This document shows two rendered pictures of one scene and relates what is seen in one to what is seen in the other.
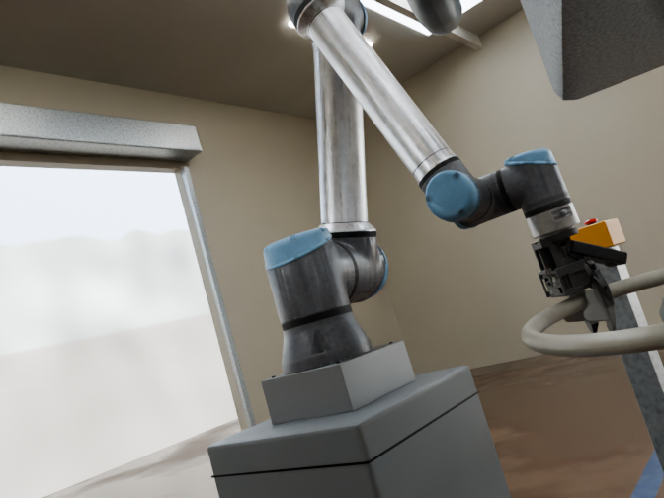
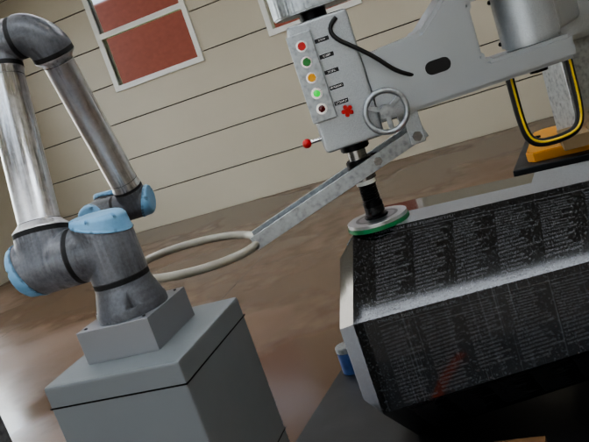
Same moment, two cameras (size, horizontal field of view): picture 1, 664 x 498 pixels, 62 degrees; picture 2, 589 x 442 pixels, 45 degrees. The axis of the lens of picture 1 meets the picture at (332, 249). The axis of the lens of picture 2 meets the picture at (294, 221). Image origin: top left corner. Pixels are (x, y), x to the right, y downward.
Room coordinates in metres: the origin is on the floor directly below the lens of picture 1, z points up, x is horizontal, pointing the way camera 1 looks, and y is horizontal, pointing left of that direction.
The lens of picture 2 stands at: (1.28, 1.97, 1.38)
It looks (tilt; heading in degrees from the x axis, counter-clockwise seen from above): 11 degrees down; 252
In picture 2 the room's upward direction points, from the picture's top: 19 degrees counter-clockwise
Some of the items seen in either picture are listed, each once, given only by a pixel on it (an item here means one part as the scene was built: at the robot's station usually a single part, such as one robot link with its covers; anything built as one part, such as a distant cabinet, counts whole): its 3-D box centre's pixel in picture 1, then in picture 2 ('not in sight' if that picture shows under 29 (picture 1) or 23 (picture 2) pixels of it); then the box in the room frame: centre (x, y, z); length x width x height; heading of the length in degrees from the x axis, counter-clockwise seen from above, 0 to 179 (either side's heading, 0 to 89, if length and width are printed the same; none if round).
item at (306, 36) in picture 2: not in sight; (311, 77); (0.37, -0.18, 1.35); 0.08 x 0.03 x 0.28; 159
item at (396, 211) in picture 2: not in sight; (377, 217); (0.27, -0.26, 0.82); 0.21 x 0.21 x 0.01
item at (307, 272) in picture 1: (306, 274); (104, 245); (1.17, 0.07, 1.12); 0.17 x 0.15 x 0.18; 150
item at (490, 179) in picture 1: (479, 200); (100, 214); (1.13, -0.32, 1.16); 0.12 x 0.12 x 0.09; 60
